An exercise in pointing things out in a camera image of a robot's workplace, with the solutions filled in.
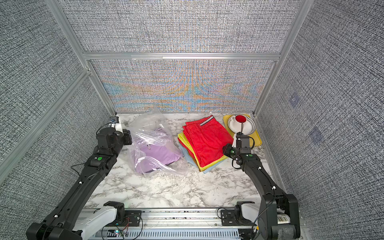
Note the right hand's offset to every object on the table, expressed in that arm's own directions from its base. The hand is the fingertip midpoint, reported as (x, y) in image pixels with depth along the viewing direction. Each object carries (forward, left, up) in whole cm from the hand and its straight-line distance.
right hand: (225, 144), depth 87 cm
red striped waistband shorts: (+3, +11, +2) cm, 11 cm away
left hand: (+2, +52, +15) cm, 54 cm away
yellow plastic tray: (+14, -8, -9) cm, 19 cm away
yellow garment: (+6, +26, -1) cm, 26 cm away
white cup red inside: (+25, -15, -6) cm, 30 cm away
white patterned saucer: (+21, -21, -12) cm, 32 cm away
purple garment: (-1, +43, -8) cm, 44 cm away
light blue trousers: (-6, +21, -8) cm, 24 cm away
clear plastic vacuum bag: (+27, +52, -12) cm, 60 cm away
